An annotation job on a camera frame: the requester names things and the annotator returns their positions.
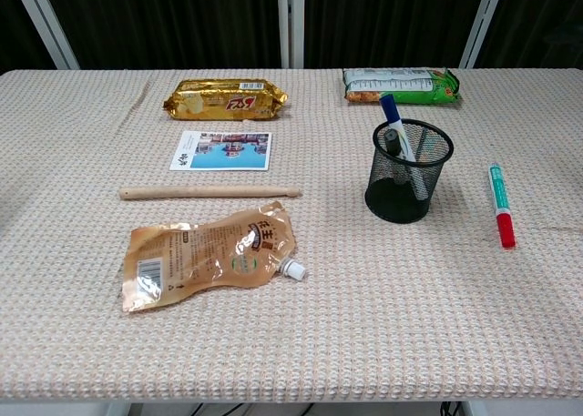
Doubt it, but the black marker pen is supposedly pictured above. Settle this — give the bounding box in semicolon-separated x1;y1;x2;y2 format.
383;128;412;186

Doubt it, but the wooden stick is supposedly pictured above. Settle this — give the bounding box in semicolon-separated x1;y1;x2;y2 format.
118;184;303;202

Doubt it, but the gold snack package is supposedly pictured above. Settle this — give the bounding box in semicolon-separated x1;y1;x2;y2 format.
162;78;290;122

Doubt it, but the red cap marker pen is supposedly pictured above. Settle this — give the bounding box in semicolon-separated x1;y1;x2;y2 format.
487;161;518;251

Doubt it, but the brown spouted sauce pouch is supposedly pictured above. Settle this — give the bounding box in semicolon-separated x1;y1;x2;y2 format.
119;199;308;315

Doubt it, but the black pleated curtain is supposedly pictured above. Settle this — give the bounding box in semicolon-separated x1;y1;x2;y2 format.
43;0;281;70
0;0;61;74
302;0;489;69
475;0;583;70

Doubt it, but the black mesh pen holder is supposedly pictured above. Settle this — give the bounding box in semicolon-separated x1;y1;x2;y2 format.
363;117;455;225

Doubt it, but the grey metal frame post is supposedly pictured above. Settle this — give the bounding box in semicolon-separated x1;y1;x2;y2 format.
12;0;81;70
458;0;508;69
276;0;306;69

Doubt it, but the beige waffle tablecloth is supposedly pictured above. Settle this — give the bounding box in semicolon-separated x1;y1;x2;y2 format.
0;66;583;407

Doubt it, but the blue cap marker pen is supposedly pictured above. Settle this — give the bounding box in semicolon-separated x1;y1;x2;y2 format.
378;93;432;201

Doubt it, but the blue picture postcard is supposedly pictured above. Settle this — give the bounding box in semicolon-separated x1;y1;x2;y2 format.
169;129;273;173

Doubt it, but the green white snack package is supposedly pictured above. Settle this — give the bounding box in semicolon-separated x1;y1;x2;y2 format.
342;66;463;107

